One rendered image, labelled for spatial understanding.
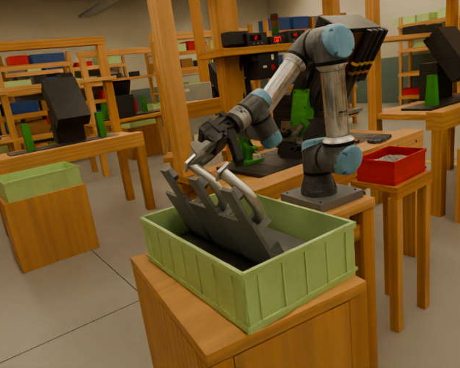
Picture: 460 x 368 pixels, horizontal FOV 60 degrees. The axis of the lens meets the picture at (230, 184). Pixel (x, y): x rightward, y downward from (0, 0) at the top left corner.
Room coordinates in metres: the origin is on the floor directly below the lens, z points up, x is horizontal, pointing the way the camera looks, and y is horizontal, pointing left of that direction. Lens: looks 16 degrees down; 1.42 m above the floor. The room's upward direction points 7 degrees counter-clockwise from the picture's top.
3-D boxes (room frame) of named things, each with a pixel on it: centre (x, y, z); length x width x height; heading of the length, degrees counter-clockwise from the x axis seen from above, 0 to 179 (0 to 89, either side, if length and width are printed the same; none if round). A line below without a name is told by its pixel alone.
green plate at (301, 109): (2.32, -0.48, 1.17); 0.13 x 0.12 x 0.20; 127
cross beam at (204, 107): (2.71, -0.28, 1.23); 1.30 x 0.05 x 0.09; 127
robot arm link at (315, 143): (1.60, -0.37, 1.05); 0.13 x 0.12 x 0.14; 26
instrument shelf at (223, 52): (2.62, -0.34, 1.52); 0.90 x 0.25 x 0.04; 127
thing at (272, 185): (2.19, -0.67, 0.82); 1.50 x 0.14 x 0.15; 127
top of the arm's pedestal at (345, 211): (1.61, -0.37, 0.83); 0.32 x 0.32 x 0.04; 31
